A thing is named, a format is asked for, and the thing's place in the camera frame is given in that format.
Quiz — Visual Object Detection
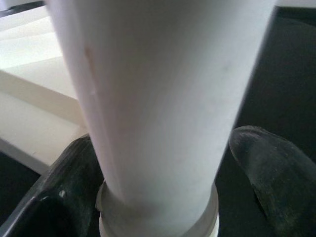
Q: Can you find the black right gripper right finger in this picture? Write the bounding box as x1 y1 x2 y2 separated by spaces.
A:
228 125 316 237

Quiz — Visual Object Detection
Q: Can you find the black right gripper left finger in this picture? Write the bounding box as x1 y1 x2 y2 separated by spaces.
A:
0 135 107 237

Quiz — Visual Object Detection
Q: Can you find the white plastic children table top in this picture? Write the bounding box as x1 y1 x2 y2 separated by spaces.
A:
0 4 90 175

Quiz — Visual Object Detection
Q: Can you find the white plastic table leg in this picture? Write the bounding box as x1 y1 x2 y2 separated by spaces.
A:
45 0 278 237

